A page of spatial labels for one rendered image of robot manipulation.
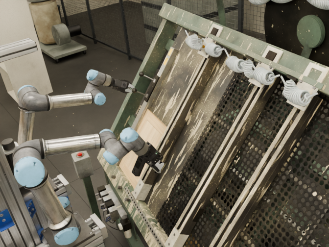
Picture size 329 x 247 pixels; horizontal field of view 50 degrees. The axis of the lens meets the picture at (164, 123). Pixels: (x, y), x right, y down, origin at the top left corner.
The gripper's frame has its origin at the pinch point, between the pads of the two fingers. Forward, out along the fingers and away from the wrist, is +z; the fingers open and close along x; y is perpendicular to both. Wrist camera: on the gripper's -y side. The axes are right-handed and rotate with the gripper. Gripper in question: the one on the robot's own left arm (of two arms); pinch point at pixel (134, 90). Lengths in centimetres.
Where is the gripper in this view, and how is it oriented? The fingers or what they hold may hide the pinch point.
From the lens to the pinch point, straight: 252.3
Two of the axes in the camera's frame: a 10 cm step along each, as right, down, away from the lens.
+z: 7.7, 2.4, 5.9
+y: -5.8, -1.2, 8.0
